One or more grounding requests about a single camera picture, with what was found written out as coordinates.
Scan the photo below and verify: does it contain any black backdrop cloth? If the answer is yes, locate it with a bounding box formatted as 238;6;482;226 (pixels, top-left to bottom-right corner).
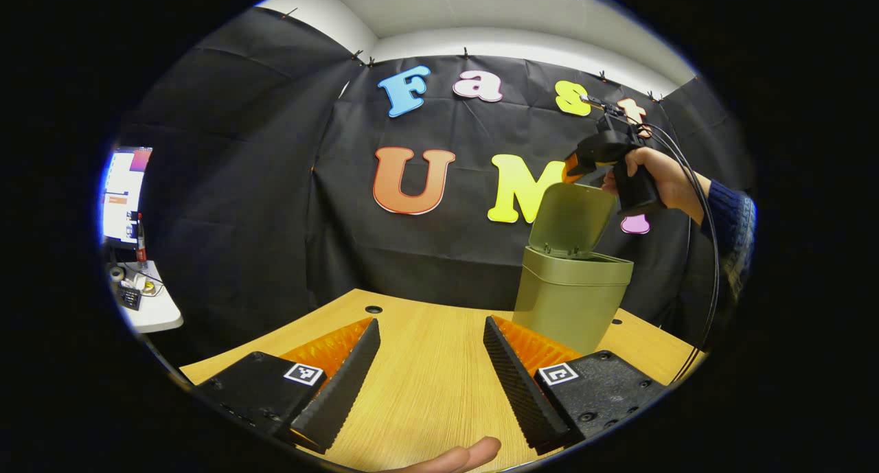
130;6;756;364

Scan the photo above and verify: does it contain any wooden desktop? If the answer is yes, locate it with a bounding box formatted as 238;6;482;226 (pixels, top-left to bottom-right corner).
180;288;708;473

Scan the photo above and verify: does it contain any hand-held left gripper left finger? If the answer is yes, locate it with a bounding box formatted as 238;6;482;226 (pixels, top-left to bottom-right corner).
194;316;382;454

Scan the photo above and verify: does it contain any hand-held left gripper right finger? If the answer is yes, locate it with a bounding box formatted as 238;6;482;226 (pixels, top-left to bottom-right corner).
483;314;668;457

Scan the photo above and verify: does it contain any green desktop garbage bin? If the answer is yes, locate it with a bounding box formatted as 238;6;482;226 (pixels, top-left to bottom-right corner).
512;182;635;356

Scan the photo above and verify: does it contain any computer monitor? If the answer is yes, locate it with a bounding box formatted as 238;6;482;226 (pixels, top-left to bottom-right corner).
102;147;153;247

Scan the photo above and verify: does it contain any white side table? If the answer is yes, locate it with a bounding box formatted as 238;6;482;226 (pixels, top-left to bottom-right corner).
110;262;184;334

